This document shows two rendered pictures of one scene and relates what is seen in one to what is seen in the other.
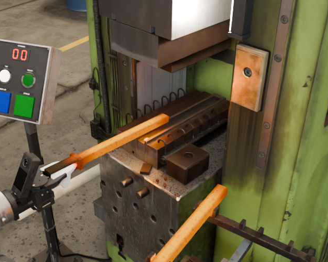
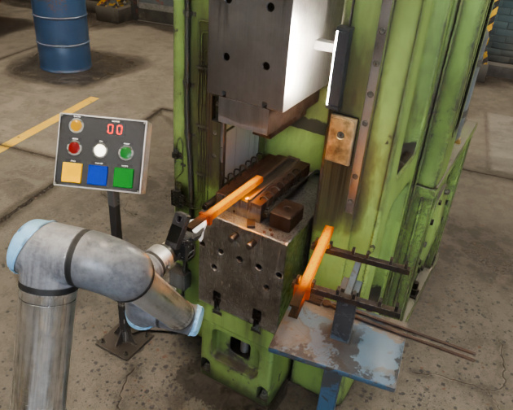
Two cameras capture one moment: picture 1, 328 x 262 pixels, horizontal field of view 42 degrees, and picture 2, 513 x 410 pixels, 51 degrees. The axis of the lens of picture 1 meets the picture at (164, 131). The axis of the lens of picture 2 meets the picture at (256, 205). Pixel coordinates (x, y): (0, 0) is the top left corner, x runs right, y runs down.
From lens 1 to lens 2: 74 cm
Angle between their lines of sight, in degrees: 13
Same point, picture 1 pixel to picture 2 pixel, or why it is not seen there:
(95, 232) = not seen: hidden behind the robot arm
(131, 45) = (240, 117)
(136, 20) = (247, 97)
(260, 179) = (349, 221)
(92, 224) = not seen: hidden behind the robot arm
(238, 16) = (335, 92)
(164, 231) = (270, 276)
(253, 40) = (344, 110)
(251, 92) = (344, 150)
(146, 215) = (250, 265)
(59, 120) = (79, 200)
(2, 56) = (95, 132)
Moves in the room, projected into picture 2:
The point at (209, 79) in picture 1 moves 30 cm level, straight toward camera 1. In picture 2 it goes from (279, 143) to (291, 176)
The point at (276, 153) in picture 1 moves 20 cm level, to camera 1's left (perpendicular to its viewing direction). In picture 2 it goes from (362, 198) to (309, 202)
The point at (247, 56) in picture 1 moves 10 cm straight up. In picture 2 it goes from (340, 123) to (344, 93)
